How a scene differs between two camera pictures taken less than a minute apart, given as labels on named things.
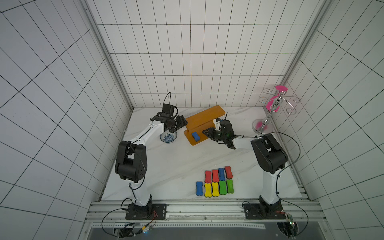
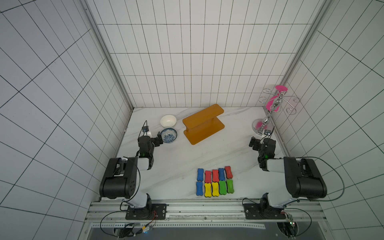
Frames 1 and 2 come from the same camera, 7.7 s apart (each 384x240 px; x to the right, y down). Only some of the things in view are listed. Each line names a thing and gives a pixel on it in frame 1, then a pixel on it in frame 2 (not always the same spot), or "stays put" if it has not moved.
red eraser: x=215 y=175 stays put
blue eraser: x=195 y=136 to x=200 y=174
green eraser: x=230 y=186 stays put
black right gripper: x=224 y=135 to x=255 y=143
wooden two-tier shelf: x=203 y=120 stays put
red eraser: x=208 y=176 stays put
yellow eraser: x=208 y=190 stays put
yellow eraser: x=215 y=189 stays put
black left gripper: x=182 y=123 to x=155 y=140
